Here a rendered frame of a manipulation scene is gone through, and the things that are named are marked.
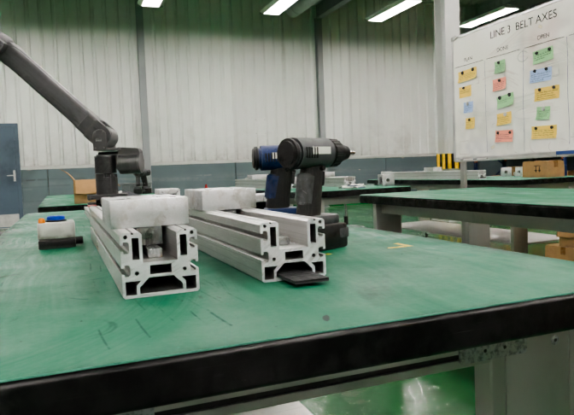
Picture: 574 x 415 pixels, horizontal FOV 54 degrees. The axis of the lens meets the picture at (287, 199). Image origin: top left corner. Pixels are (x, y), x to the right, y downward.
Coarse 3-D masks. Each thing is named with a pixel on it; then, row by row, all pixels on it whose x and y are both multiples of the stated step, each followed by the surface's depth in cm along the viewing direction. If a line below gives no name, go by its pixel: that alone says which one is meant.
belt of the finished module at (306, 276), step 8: (288, 264) 89; (280, 272) 81; (288, 272) 81; (296, 272) 81; (304, 272) 81; (312, 272) 80; (288, 280) 77; (296, 280) 75; (304, 280) 75; (312, 280) 76; (320, 280) 76; (328, 280) 77
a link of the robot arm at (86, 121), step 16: (0, 48) 146; (16, 48) 149; (16, 64) 149; (32, 64) 149; (32, 80) 149; (48, 80) 149; (48, 96) 149; (64, 96) 149; (64, 112) 149; (80, 112) 149; (80, 128) 149; (96, 128) 148; (112, 128) 154; (112, 144) 153
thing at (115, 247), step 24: (96, 216) 118; (96, 240) 124; (120, 240) 72; (168, 240) 80; (120, 264) 72; (144, 264) 73; (168, 264) 76; (192, 264) 78; (120, 288) 74; (144, 288) 77; (168, 288) 76; (192, 288) 76
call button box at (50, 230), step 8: (40, 224) 127; (48, 224) 128; (56, 224) 128; (64, 224) 129; (72, 224) 130; (40, 232) 127; (48, 232) 128; (56, 232) 128; (64, 232) 129; (72, 232) 130; (40, 240) 128; (48, 240) 128; (56, 240) 128; (64, 240) 129; (72, 240) 130; (80, 240) 133; (40, 248) 127; (48, 248) 128
